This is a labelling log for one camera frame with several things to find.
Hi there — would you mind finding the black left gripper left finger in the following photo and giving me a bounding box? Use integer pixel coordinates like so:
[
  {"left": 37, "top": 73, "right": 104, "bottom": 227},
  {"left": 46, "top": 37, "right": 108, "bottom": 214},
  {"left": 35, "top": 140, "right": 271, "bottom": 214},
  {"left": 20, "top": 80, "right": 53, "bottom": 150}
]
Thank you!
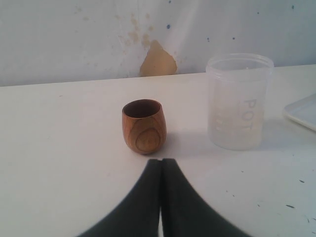
[{"left": 80, "top": 159, "right": 162, "bottom": 237}]

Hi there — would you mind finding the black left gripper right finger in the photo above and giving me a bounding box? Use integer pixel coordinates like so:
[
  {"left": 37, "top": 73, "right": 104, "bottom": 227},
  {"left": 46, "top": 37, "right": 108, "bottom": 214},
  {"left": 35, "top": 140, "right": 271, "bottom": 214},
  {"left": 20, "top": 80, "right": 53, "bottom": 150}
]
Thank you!
[{"left": 160, "top": 158, "right": 249, "bottom": 237}]

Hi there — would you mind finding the brown wooden cup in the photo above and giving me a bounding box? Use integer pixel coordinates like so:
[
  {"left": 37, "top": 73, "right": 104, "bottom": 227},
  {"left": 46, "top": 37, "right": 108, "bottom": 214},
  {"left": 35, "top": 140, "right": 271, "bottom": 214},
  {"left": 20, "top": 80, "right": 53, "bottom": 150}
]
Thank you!
[{"left": 122, "top": 99, "right": 167, "bottom": 155}]

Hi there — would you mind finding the translucent white plastic cup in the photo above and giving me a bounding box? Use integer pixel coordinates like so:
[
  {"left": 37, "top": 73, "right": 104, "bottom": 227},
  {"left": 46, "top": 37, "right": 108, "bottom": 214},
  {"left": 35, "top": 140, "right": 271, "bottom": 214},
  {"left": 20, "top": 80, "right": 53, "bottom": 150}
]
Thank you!
[{"left": 206, "top": 53, "right": 274, "bottom": 151}]

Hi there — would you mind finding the white rectangular tray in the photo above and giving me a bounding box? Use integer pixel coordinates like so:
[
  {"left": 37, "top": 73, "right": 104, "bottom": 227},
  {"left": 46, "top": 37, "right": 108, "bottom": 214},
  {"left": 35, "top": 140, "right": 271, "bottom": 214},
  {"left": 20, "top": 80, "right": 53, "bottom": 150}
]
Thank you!
[{"left": 283, "top": 94, "right": 316, "bottom": 131}]

